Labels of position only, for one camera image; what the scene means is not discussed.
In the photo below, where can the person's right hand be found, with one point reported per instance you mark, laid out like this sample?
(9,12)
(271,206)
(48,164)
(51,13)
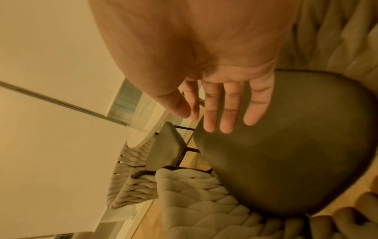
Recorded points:
(189,42)

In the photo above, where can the round white table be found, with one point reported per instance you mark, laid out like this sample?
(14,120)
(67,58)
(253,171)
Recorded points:
(147,121)

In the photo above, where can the grey seat woven back chair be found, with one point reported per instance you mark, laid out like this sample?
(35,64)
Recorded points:
(165,147)
(283,144)

